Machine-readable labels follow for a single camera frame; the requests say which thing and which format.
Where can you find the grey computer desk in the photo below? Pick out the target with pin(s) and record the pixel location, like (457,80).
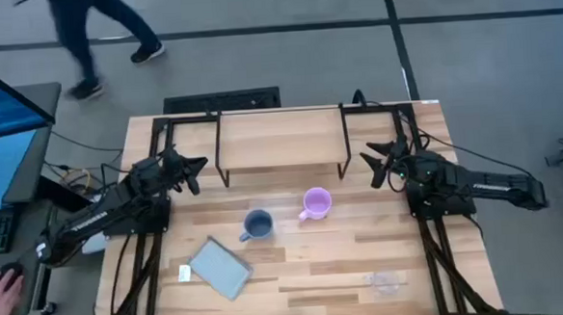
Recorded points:
(24,267)

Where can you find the small white box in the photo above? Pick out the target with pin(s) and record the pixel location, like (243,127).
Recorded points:
(93,244)

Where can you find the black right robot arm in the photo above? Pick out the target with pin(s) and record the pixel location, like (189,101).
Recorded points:
(490,185)

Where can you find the black metal table frame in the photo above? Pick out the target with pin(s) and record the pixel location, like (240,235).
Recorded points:
(160,122)

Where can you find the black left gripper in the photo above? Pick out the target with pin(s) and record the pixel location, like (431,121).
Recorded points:
(173,170)

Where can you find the white paper tag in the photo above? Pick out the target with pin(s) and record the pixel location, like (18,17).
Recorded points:
(184,273)

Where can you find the pink mug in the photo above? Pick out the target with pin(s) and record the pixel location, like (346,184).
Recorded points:
(317,203)

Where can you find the person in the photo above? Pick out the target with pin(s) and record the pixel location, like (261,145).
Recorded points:
(74,33)

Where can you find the wooden shelf with black legs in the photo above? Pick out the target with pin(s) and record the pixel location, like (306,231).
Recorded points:
(280,138)

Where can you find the grey mesh tray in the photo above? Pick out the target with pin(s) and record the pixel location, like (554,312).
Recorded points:
(220,268)

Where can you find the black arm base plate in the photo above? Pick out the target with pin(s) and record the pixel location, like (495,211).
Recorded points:
(458,210)
(157,221)

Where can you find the black computer mouse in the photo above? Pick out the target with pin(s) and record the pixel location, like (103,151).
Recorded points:
(13,268)

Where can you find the clear glass cup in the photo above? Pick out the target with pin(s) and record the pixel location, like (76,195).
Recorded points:
(383,283)

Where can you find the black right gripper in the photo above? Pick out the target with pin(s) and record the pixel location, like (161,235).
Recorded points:
(398,156)

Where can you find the blue-grey mug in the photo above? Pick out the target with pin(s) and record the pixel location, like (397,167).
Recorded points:
(258,224)

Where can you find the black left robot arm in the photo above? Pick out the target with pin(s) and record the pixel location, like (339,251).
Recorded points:
(92,220)

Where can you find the white table corner label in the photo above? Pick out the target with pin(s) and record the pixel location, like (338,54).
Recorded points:
(429,101)

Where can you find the black desk caster wheel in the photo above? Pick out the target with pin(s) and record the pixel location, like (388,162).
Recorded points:
(48,309)

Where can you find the black floor vent grate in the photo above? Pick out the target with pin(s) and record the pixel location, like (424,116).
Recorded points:
(220,101)

